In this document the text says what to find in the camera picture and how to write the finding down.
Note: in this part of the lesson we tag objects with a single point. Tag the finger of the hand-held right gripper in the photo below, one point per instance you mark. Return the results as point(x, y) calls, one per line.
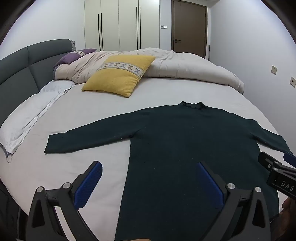
point(266, 160)
point(290, 158)

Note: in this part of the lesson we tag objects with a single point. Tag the purple pillow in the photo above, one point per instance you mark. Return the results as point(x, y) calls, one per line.
point(67, 58)

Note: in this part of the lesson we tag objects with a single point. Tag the person's right hand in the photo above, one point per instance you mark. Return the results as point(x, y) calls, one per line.
point(290, 207)

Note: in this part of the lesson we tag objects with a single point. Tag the beige duvet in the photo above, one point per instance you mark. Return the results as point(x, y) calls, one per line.
point(185, 64)

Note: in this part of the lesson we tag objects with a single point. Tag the brown door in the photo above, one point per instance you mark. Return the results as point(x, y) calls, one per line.
point(189, 23)

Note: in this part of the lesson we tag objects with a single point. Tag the grey upholstered headboard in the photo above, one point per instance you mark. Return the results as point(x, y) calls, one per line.
point(25, 67)

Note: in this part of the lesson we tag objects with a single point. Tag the dark green sweater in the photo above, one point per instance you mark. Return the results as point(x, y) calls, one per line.
point(173, 139)

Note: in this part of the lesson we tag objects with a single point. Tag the beige wall socket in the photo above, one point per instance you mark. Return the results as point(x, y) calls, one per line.
point(293, 82)
point(274, 70)

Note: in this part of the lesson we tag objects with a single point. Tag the white wardrobe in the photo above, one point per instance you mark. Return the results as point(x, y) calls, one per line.
point(111, 23)

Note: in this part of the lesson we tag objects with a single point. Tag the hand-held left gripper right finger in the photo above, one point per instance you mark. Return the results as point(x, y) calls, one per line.
point(209, 183)

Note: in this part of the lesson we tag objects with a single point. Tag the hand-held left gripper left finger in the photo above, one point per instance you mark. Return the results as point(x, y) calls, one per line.
point(89, 183)

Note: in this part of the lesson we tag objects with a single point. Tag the white pillow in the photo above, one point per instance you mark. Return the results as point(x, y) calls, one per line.
point(27, 111)

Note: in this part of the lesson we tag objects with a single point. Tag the yellow pillow with patterned band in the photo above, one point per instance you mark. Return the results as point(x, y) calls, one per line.
point(115, 78)

